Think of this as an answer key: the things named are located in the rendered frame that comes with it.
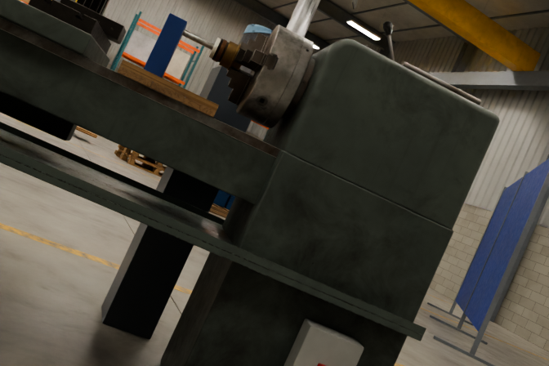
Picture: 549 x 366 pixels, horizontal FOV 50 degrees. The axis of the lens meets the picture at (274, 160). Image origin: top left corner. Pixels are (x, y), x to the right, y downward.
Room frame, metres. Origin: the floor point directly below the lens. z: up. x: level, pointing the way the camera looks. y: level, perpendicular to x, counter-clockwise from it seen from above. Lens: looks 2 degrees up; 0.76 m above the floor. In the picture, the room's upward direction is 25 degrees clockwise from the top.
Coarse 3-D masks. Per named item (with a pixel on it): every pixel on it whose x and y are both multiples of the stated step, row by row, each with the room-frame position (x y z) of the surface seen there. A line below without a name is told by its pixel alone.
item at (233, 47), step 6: (222, 42) 1.85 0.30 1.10; (228, 42) 1.87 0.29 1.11; (222, 48) 1.85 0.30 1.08; (228, 48) 1.85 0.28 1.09; (234, 48) 1.86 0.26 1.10; (216, 54) 1.86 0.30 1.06; (222, 54) 1.86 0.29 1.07; (228, 54) 1.85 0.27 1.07; (234, 54) 1.85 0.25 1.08; (216, 60) 1.88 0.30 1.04; (222, 60) 1.86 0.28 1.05; (228, 60) 1.86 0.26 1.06; (228, 66) 1.88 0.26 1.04; (234, 66) 1.88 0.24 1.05; (240, 66) 1.88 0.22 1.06
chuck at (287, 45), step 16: (272, 32) 1.95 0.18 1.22; (288, 32) 1.84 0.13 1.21; (272, 48) 1.76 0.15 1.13; (288, 48) 1.78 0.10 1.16; (288, 64) 1.77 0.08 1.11; (256, 80) 1.77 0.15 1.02; (272, 80) 1.77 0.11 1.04; (288, 80) 1.77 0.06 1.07; (256, 96) 1.79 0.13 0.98; (272, 96) 1.79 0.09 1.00; (240, 112) 1.88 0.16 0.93; (256, 112) 1.84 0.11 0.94
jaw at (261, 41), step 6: (258, 36) 1.96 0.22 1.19; (264, 36) 1.97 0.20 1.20; (252, 42) 1.93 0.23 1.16; (258, 42) 1.94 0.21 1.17; (264, 42) 1.95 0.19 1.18; (240, 48) 1.90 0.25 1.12; (246, 48) 1.91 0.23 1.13; (252, 48) 1.92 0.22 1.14; (258, 48) 1.93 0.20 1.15; (264, 48) 1.94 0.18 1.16
